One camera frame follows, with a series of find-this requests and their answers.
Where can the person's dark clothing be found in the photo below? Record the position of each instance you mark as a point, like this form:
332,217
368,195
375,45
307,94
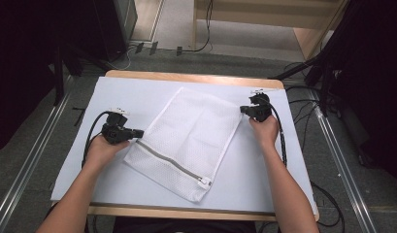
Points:
183,226

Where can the black curtain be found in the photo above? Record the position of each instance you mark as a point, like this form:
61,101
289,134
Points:
21,64
374,81

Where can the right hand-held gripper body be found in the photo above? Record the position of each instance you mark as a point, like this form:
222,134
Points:
260,108

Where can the white table cover sheet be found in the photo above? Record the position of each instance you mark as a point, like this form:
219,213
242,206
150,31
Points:
128,97

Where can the white mesh laundry bag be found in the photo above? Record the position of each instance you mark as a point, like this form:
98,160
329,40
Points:
186,142

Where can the light wooden shelf frame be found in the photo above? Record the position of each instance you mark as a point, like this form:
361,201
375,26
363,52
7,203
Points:
309,35

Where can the black metal stand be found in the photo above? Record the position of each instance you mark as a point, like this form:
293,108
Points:
60,71
315,74

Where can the person's right hand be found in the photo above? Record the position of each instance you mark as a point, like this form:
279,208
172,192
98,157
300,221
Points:
265,131

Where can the dark cabinet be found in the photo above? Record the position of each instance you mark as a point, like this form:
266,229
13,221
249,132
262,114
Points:
112,26

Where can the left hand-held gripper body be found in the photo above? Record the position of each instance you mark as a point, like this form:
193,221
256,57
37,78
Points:
116,131

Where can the person's left hand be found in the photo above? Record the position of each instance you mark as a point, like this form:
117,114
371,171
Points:
104,152

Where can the metal floor rail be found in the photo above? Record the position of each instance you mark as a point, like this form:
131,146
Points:
27,165
341,161

